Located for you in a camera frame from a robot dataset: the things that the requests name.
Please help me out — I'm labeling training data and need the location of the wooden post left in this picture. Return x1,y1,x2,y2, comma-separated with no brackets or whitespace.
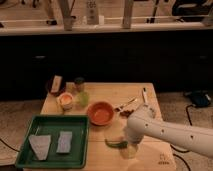
58,0,72,30

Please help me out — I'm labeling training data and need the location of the black device on floor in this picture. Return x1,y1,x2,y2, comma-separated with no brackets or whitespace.
186,91,211,108

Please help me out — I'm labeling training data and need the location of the white sign stand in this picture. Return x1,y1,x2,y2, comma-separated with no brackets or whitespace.
85,0,104,25

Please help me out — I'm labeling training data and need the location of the green chili pepper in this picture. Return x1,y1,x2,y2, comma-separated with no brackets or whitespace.
105,139,128,149

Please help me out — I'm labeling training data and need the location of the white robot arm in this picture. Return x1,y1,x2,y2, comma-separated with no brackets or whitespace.
124,105,213,159

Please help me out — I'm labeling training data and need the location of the white cup orange inside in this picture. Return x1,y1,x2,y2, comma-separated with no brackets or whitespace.
57,92,73,110

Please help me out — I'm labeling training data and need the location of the wooden post right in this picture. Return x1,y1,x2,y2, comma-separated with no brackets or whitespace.
122,0,134,29

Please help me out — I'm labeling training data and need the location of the black power cable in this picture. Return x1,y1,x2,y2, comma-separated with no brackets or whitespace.
170,103,201,171

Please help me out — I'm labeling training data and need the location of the clear green plastic cup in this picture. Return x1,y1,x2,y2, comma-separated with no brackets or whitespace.
78,92,89,107

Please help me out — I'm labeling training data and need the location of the orange bowl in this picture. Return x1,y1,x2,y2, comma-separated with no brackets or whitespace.
87,102,114,126

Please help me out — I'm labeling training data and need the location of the grey rectangular sponge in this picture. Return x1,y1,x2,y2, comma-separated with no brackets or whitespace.
56,131,72,154

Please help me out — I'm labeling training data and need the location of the wooden post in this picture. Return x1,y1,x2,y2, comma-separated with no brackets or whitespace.
58,0,72,30
122,0,134,29

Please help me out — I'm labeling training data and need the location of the dark lid spice jar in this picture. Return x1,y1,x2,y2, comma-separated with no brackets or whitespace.
74,77,85,92

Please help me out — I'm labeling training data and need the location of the green plastic tray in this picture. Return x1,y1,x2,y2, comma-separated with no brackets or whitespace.
15,115,89,169

